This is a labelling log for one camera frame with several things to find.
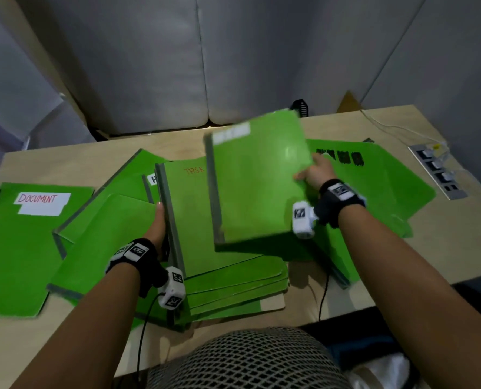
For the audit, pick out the silver table power socket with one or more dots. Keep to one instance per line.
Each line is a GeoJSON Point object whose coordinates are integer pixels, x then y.
{"type": "Point", "coordinates": [439, 174]}

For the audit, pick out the person's right forearm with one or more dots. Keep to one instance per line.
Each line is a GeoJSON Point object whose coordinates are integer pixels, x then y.
{"type": "Point", "coordinates": [410, 295]}

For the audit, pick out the brown cardboard piece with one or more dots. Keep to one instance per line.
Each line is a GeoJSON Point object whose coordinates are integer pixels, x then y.
{"type": "Point", "coordinates": [348, 102]}

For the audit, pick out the person's dark blue trousers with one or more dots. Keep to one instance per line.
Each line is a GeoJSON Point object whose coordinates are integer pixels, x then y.
{"type": "Point", "coordinates": [370, 340]}

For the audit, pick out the green folder orange writing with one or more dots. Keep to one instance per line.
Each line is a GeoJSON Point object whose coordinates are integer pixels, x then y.
{"type": "Point", "coordinates": [191, 226]}

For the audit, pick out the green folder large white label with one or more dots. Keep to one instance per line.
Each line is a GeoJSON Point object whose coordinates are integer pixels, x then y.
{"type": "Point", "coordinates": [17, 255]}

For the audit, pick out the green folder partly hidden label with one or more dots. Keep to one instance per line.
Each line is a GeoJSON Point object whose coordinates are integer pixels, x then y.
{"type": "Point", "coordinates": [152, 186]}

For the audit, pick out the black mesh basket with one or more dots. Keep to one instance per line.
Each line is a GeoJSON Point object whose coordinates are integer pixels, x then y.
{"type": "Point", "coordinates": [300, 106]}

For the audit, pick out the green folder grey spine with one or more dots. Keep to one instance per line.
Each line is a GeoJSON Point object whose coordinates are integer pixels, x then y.
{"type": "Point", "coordinates": [102, 255]}
{"type": "Point", "coordinates": [102, 208]}

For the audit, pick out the person's right thumb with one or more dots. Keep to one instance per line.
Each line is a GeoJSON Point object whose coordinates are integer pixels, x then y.
{"type": "Point", "coordinates": [303, 176]}

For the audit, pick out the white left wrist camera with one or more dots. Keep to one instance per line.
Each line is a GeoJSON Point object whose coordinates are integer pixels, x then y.
{"type": "Point", "coordinates": [172, 288]}

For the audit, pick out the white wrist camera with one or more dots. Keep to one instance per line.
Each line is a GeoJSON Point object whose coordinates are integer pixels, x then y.
{"type": "Point", "coordinates": [172, 288]}
{"type": "Point", "coordinates": [303, 218]}

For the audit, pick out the person's left thumb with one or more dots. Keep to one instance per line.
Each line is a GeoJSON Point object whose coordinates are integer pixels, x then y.
{"type": "Point", "coordinates": [160, 216]}

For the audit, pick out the green folder small white label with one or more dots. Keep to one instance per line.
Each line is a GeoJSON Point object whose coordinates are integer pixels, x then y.
{"type": "Point", "coordinates": [260, 178]}

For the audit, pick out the person's left forearm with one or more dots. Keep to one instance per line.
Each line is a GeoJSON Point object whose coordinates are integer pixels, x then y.
{"type": "Point", "coordinates": [86, 332]}

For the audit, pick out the white cloth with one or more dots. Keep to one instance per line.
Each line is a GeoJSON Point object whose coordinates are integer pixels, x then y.
{"type": "Point", "coordinates": [386, 374]}

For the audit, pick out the person's left hand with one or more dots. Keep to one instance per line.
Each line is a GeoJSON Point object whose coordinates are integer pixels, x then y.
{"type": "Point", "coordinates": [156, 232]}

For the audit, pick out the pile of green folders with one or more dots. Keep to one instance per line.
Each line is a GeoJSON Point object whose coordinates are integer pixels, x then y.
{"type": "Point", "coordinates": [234, 291]}

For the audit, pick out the person's right hand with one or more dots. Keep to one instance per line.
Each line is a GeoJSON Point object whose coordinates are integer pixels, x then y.
{"type": "Point", "coordinates": [319, 174]}

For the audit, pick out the green folder black scribbles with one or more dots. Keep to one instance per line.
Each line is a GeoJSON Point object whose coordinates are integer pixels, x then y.
{"type": "Point", "coordinates": [386, 186]}

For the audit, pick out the white plug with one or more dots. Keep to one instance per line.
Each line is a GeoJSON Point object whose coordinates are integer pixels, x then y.
{"type": "Point", "coordinates": [437, 164]}
{"type": "Point", "coordinates": [428, 152]}

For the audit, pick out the grey mesh chair back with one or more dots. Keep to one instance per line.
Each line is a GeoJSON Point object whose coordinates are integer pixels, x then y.
{"type": "Point", "coordinates": [244, 360]}

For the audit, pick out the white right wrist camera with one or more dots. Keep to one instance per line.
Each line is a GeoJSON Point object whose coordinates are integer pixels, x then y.
{"type": "Point", "coordinates": [303, 218]}

